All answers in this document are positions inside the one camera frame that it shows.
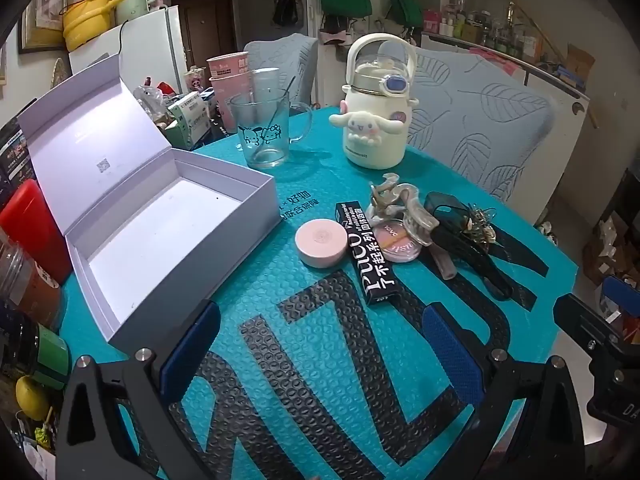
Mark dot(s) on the white refrigerator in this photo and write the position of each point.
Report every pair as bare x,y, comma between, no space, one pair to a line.
150,45

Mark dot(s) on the small pink cartoon cup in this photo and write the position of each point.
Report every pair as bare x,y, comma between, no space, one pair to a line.
195,80

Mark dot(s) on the clear plastic bags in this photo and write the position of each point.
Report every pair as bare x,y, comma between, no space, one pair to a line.
150,102

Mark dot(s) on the black lipstick box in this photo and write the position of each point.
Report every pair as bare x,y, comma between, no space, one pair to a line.
367,260

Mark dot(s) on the teal bubble mat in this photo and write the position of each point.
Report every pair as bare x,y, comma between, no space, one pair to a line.
280,280

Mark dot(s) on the wooden picture frame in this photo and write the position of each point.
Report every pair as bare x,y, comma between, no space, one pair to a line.
45,10

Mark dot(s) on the lemon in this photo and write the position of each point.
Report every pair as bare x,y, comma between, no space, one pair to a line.
32,397

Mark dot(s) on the pink lip gloss tube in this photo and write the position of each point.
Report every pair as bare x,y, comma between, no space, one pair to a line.
445,266

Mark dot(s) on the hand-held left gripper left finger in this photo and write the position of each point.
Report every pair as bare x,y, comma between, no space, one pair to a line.
190,350

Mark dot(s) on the cardboard box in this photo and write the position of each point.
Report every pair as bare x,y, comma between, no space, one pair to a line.
575,67

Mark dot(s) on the cream cartoon dog bottle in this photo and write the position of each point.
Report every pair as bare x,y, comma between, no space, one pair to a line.
375,145

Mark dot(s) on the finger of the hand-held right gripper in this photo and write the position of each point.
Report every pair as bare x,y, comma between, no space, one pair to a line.
585,325
622,297

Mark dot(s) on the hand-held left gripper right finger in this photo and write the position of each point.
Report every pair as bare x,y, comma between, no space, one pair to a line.
450,350

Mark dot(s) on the brown door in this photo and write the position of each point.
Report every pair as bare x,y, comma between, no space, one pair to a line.
205,25

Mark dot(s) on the brown spice jar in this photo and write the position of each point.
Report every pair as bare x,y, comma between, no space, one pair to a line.
30,285

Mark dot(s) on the white frosted cup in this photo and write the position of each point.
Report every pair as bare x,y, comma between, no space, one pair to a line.
267,85

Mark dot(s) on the leaf-print covered chair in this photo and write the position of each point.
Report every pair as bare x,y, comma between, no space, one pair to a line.
490,120
285,60

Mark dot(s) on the black hair clip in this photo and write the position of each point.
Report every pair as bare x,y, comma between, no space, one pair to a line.
470,252

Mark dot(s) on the clear hair claw clip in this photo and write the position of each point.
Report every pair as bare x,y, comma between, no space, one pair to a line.
417,220

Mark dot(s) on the yellow pot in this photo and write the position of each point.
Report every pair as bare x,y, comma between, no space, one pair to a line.
87,20

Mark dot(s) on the red canister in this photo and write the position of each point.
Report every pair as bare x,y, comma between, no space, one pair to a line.
35,230

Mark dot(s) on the black snack package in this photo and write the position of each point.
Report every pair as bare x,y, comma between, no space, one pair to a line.
15,160

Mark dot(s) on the metal stirring spoon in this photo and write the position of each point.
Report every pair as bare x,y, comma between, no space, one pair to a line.
273,120

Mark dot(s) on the small pink round compact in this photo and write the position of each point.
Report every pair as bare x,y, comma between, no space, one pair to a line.
321,242

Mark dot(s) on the pink paper cup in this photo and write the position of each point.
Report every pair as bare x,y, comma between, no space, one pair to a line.
227,65
227,105

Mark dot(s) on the green white medicine box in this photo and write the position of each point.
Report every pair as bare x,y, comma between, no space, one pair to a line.
190,120

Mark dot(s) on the gold shell charm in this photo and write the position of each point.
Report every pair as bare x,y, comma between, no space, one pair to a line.
480,222

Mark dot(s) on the cartoon print glass mug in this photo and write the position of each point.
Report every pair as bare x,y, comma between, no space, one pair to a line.
260,152

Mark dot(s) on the row of bottles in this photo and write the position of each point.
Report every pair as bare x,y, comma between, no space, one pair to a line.
480,30

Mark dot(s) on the white gift box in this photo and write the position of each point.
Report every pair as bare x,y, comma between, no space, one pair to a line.
150,240

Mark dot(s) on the round pink blush compact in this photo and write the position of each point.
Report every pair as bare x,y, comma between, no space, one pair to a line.
395,246

